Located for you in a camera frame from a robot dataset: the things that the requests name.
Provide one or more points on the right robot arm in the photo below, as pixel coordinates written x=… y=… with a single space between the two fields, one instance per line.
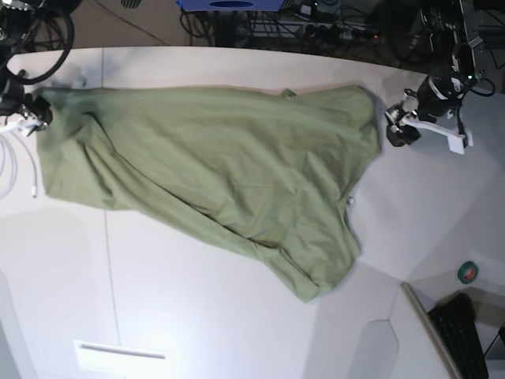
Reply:
x=20 y=24

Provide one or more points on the grey laptop edge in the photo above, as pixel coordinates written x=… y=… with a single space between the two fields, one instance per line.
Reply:
x=450 y=370

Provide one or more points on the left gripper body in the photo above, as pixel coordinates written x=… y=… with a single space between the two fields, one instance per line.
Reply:
x=438 y=95

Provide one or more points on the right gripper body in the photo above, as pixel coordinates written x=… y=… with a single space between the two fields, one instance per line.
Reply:
x=13 y=111

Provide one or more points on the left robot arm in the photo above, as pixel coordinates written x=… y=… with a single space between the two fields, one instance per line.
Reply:
x=452 y=38

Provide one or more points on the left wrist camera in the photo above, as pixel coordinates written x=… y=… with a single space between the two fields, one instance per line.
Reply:
x=458 y=143

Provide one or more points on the green tape roll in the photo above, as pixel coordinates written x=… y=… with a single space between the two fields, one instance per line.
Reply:
x=467 y=272

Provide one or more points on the black keyboard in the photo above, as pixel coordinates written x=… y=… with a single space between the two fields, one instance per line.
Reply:
x=455 y=323

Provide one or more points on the black power strip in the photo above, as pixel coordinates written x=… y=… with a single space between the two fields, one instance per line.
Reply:
x=341 y=33

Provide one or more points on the green t-shirt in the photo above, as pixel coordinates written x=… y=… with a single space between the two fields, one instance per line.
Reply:
x=265 y=176

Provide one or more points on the white table slot plate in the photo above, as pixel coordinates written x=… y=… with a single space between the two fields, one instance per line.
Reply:
x=125 y=362

